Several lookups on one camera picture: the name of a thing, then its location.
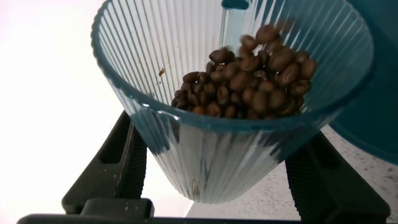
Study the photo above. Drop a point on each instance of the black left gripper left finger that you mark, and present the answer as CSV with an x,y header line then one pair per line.
x,y
109,174

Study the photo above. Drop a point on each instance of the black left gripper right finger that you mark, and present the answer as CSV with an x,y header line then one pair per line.
x,y
335,193

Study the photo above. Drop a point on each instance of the transparent teal ribbed cup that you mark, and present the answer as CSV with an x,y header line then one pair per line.
x,y
217,161

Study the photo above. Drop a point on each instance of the roasted coffee beans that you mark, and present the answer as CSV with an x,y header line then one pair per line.
x,y
248,84

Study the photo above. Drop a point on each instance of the teal square plastic tray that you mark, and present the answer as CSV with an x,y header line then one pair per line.
x,y
379,93

